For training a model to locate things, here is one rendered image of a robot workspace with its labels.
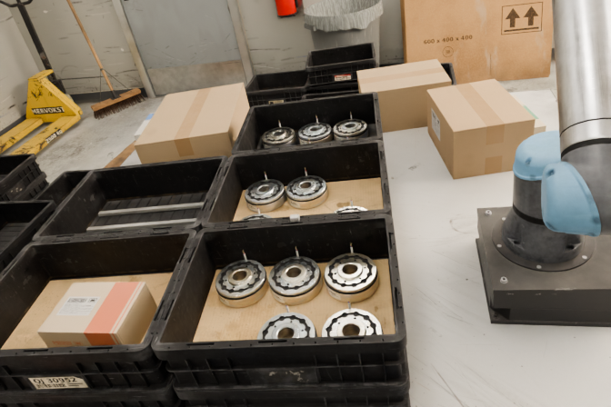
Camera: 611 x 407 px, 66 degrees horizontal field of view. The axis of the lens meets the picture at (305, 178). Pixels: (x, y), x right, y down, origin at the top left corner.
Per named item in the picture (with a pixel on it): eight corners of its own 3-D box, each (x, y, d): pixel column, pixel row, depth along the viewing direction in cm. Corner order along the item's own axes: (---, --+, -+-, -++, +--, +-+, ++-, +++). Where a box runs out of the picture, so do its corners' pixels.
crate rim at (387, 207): (384, 146, 118) (383, 138, 116) (393, 222, 93) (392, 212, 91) (232, 162, 124) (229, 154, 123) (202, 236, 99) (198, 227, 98)
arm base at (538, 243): (579, 217, 99) (585, 179, 94) (587, 268, 88) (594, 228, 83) (503, 213, 105) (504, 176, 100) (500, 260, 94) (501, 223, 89)
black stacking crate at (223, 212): (385, 178, 123) (383, 141, 117) (395, 256, 98) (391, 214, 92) (241, 192, 129) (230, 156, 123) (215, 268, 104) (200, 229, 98)
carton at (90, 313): (55, 357, 88) (36, 332, 84) (88, 307, 98) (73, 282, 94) (131, 360, 84) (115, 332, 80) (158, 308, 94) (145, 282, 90)
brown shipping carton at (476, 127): (427, 133, 161) (426, 89, 153) (492, 123, 160) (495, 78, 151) (453, 180, 136) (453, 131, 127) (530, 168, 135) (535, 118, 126)
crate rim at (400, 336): (393, 222, 93) (392, 213, 91) (408, 352, 68) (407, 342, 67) (202, 236, 99) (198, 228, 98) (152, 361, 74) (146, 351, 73)
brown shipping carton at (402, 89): (437, 98, 182) (436, 58, 174) (451, 123, 164) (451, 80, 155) (360, 109, 186) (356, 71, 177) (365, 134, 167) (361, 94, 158)
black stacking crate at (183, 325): (395, 258, 98) (391, 215, 92) (410, 389, 73) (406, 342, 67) (215, 270, 104) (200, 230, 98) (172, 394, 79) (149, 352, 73)
